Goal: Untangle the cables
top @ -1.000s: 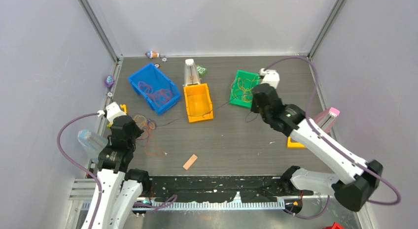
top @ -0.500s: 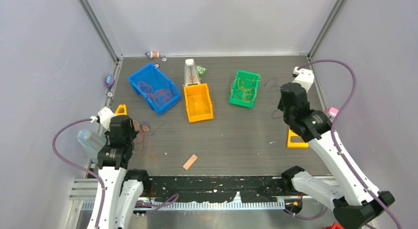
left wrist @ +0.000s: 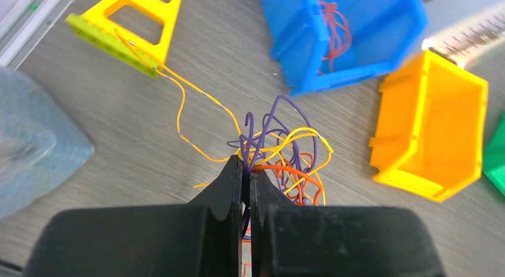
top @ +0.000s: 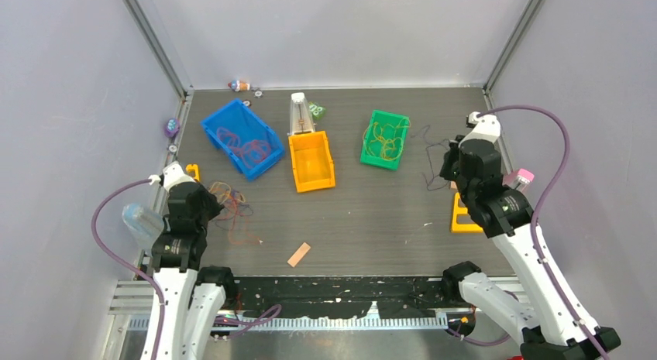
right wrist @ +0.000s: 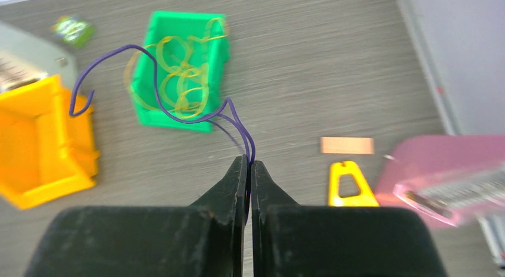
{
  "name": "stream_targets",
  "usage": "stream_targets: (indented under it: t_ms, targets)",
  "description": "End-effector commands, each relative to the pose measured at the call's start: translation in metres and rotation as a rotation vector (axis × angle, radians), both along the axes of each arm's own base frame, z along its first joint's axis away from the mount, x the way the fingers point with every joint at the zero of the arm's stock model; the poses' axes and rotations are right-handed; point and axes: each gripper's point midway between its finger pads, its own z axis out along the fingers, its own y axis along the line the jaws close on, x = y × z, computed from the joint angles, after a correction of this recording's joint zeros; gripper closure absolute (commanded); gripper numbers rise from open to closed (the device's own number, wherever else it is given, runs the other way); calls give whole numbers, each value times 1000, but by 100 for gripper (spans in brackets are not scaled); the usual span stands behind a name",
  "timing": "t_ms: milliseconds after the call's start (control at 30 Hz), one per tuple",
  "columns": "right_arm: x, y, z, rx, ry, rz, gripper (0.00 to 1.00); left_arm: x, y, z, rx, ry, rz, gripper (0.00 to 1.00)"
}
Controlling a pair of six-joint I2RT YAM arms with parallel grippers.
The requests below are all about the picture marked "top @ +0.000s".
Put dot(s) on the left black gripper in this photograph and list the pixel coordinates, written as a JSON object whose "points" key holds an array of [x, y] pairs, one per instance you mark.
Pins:
{"points": [[215, 207]]}

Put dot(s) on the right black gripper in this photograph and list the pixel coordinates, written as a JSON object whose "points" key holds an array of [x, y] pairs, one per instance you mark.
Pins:
{"points": [[454, 151]]}

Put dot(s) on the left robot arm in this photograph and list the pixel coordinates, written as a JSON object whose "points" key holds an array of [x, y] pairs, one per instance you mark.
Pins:
{"points": [[188, 295]]}

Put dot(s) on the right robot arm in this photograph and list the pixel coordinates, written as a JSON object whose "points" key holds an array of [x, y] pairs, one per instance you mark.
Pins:
{"points": [[555, 325]]}

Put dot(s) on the yellow triangle block left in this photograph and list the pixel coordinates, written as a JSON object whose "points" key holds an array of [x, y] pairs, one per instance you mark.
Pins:
{"points": [[193, 171]]}

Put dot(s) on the yellow triangle block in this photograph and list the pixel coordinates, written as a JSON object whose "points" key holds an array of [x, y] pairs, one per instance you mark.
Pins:
{"points": [[193, 171], [461, 221]]}

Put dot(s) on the pink metronome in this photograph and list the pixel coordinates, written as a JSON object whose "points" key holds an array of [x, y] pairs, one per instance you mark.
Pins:
{"points": [[519, 180]]}

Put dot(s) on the clear blue plastic bag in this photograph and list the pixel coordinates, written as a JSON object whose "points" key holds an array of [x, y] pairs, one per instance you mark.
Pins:
{"points": [[145, 225]]}

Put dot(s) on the yellow triangle block right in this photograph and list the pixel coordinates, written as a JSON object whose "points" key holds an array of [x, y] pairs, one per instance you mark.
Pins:
{"points": [[461, 221]]}

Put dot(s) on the purple lotus toy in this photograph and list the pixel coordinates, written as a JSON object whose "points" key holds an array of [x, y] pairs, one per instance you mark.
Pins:
{"points": [[171, 128]]}

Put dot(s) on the blue plastic bin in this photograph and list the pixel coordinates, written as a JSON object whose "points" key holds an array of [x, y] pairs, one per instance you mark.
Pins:
{"points": [[251, 145]]}

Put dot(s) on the green plastic bin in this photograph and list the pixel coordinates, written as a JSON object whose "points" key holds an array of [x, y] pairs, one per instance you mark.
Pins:
{"points": [[383, 140]]}

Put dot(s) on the orange plastic bin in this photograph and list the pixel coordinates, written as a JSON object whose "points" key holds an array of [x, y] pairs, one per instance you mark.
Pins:
{"points": [[312, 164]]}

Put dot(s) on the clown figurine toy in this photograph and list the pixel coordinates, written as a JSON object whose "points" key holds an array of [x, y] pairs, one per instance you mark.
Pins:
{"points": [[239, 86]]}

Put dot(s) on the white metronome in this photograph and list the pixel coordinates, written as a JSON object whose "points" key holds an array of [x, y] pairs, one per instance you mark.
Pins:
{"points": [[301, 120]]}

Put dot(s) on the green owl toy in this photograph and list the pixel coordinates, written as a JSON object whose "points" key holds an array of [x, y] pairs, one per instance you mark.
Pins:
{"points": [[317, 111]]}

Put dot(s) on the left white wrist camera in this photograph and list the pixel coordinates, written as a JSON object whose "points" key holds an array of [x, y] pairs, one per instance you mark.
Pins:
{"points": [[172, 175]]}

